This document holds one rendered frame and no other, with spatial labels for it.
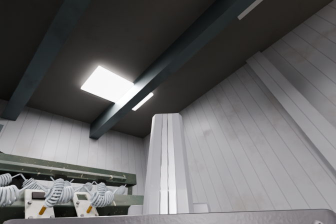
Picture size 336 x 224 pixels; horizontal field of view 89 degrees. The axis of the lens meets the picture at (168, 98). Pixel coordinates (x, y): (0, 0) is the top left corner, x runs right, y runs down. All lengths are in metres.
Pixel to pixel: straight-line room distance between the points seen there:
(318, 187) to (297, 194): 0.26
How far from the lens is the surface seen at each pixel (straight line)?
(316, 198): 3.11
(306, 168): 3.13
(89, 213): 1.03
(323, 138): 3.08
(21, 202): 0.98
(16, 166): 0.86
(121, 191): 1.73
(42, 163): 1.49
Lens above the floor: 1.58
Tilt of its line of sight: 40 degrees up
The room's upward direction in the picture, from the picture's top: 15 degrees counter-clockwise
